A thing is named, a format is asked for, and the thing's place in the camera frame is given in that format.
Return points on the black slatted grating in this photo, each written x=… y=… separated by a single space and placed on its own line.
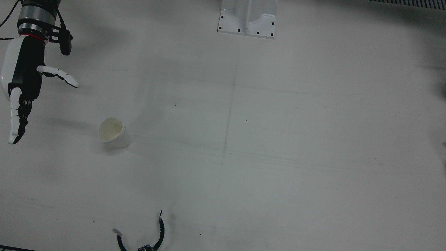
x=407 y=2

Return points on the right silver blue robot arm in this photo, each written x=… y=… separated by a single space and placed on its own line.
x=36 y=14

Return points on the beige paper cup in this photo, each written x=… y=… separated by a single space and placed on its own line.
x=118 y=141

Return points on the flexible-legged clamp mount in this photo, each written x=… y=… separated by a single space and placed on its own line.
x=161 y=230

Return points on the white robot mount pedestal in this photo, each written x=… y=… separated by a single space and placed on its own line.
x=244 y=17

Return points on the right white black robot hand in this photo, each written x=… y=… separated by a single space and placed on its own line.
x=24 y=69

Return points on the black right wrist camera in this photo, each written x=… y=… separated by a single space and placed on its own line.
x=65 y=43

